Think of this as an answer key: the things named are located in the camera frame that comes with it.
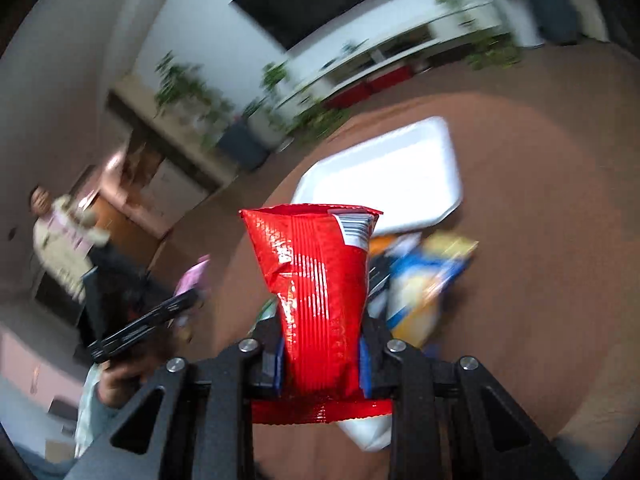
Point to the blue yellow snack bag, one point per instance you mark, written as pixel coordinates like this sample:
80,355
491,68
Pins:
408,277

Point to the right potted plant dark pot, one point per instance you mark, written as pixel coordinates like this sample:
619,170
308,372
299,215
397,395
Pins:
533,23

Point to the operator left hand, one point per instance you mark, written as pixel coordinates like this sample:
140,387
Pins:
120,380

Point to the pink snack packet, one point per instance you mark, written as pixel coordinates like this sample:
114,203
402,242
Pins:
194,278

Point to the white red snack bag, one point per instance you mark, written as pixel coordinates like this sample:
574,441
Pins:
370,434

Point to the white plastic tray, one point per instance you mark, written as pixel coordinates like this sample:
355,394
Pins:
409,174

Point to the white tv console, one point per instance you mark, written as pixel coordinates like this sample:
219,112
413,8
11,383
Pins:
449,30

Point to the potted plant dark pot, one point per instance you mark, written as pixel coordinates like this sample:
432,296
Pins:
533,23
185,95

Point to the person in beige jacket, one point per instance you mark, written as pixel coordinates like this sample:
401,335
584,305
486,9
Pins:
68,243

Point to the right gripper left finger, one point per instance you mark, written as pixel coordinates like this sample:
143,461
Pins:
192,420

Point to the potted plant white pot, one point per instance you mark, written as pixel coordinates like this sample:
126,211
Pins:
267,121

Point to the red chip bag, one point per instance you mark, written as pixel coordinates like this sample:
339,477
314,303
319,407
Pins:
314,258

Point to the wooden cabinet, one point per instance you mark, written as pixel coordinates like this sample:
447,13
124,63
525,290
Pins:
162,163

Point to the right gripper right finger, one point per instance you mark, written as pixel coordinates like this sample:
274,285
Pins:
451,420

